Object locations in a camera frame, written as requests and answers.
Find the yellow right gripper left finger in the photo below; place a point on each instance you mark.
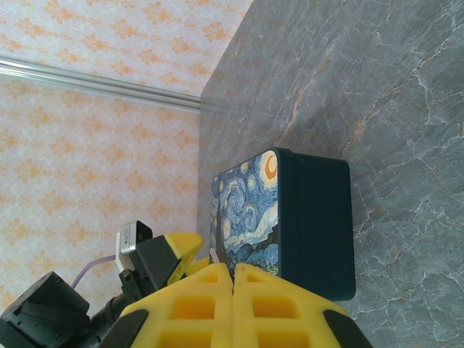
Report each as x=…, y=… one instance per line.
x=192, y=308

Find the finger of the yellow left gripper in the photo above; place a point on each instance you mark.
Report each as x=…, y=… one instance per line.
x=197, y=266
x=170, y=253

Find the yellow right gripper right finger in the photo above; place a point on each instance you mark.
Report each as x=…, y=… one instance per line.
x=275, y=311

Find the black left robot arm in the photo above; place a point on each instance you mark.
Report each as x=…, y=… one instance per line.
x=43, y=308

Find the blue starry night print box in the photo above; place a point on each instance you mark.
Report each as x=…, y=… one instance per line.
x=319, y=217

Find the silver white wrist camera box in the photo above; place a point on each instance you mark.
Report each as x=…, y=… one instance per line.
x=130, y=239

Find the aluminium profile rail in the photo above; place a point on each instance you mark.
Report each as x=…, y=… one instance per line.
x=90, y=81

